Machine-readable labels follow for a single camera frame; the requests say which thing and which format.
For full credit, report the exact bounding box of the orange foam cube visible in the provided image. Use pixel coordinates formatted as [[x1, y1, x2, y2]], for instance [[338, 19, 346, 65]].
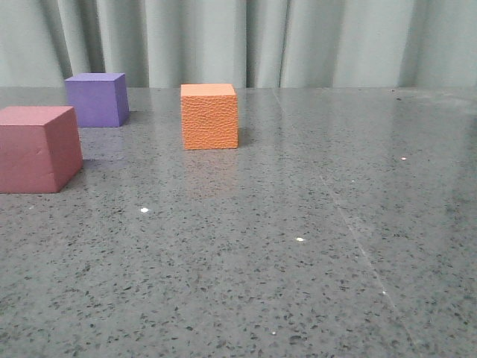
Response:
[[180, 84, 239, 150]]

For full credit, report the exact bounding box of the pale green curtain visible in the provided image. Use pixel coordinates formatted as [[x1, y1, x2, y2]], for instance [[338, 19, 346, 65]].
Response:
[[1, 1, 476, 88]]

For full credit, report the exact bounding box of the purple foam cube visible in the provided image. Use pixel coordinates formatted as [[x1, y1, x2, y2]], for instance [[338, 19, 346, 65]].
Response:
[[65, 73, 130, 128]]

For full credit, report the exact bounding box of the red foam cube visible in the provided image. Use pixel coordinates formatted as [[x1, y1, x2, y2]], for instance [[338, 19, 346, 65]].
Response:
[[1, 106, 83, 193]]

